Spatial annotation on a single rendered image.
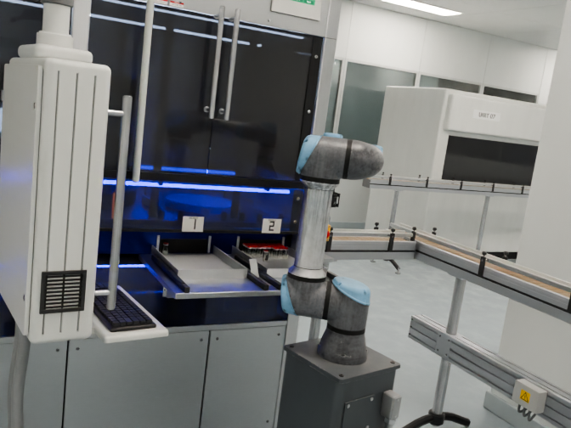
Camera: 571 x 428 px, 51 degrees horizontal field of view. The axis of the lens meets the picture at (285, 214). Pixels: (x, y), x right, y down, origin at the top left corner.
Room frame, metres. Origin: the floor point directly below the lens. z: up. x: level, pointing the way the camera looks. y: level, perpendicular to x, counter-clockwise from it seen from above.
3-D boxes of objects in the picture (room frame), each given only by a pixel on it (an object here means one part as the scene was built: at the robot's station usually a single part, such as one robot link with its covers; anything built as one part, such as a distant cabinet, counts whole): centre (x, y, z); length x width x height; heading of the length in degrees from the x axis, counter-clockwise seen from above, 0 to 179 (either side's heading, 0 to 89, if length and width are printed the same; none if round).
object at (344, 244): (2.85, -0.34, 0.92); 0.69 x 0.16 x 0.16; 119
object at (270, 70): (2.41, 0.13, 1.50); 0.43 x 0.01 x 0.59; 119
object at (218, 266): (2.20, 0.31, 0.90); 0.34 x 0.26 x 0.04; 29
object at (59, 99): (1.74, 0.70, 1.19); 0.50 x 0.19 x 0.78; 35
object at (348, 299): (1.74, -0.22, 0.96); 0.13 x 0.12 x 0.14; 85
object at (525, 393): (2.27, -1.06, 0.50); 0.12 x 0.05 x 0.09; 29
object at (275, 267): (2.36, 0.01, 0.90); 0.34 x 0.26 x 0.04; 29
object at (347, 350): (1.73, -0.22, 0.84); 0.15 x 0.15 x 0.10
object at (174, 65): (2.20, 0.53, 1.50); 0.47 x 0.01 x 0.59; 119
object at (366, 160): (1.93, -0.24, 1.38); 0.49 x 0.11 x 0.12; 175
